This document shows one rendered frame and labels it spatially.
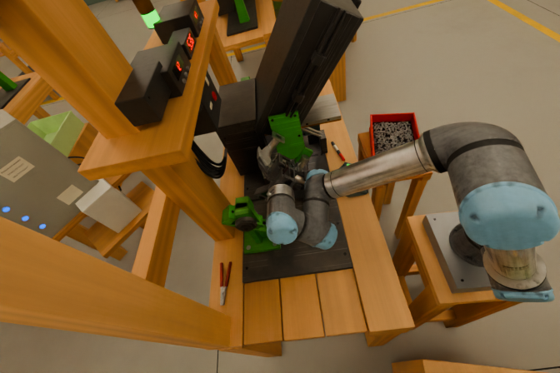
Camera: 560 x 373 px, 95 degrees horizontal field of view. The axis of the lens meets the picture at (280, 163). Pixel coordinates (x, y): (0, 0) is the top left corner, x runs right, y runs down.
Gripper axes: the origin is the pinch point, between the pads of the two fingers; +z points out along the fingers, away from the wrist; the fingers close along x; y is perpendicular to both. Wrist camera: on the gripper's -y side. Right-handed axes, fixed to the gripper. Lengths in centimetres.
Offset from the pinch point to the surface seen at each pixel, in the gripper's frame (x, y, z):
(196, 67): 35.6, 12.7, 4.0
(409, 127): -63, 27, 41
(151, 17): 56, 13, 22
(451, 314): -122, -27, -14
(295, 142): -7.9, 2.0, 14.1
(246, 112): 13.5, -1.5, 24.4
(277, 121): 3.4, 6.3, 14.1
